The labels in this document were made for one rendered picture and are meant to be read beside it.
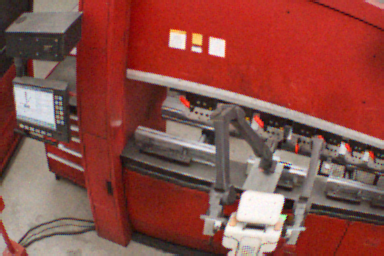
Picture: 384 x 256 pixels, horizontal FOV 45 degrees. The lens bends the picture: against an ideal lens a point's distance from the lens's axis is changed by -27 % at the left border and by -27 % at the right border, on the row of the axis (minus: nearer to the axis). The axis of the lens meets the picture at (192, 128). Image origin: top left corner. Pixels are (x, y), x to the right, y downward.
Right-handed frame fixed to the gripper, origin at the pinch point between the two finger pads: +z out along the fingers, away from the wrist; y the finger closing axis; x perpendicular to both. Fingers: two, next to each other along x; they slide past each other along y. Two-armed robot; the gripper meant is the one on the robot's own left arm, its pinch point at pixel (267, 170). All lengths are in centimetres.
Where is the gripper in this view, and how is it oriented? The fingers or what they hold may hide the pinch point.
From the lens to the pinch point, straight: 323.1
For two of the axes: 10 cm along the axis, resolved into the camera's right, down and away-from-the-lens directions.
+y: -9.3, -2.5, 2.6
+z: 1.3, 4.3, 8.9
